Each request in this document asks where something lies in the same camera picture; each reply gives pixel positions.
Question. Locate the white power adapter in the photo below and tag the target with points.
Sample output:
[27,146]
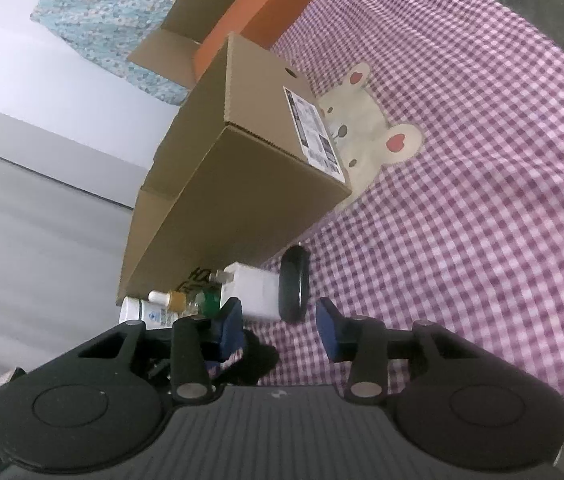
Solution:
[257,292]

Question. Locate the small dropper bottle amber collar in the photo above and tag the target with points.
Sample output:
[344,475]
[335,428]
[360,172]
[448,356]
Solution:
[177,301]

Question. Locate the brown cardboard box white label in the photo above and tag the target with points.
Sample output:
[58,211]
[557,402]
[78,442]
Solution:
[242,185]

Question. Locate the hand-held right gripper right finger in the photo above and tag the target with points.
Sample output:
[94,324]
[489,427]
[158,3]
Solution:
[329,332]

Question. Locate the blue floral cloth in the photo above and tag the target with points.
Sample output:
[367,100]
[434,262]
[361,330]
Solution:
[112,15]

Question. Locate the open brown cardboard box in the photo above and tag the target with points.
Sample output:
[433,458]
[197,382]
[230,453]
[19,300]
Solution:
[172,55]

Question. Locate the white plastic bottle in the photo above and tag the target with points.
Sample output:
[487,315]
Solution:
[147,316]

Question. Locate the orange cardboard box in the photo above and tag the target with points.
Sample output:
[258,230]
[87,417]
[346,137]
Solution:
[268,10]

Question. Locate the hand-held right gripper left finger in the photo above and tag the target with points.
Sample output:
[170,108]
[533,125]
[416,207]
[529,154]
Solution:
[230,327]

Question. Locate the small green bottle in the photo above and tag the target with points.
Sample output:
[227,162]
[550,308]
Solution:
[209,301]

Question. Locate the black round puck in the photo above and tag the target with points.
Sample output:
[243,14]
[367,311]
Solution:
[294,285]

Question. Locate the purple checkered bear blanket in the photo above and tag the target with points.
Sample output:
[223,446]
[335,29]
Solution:
[461,210]

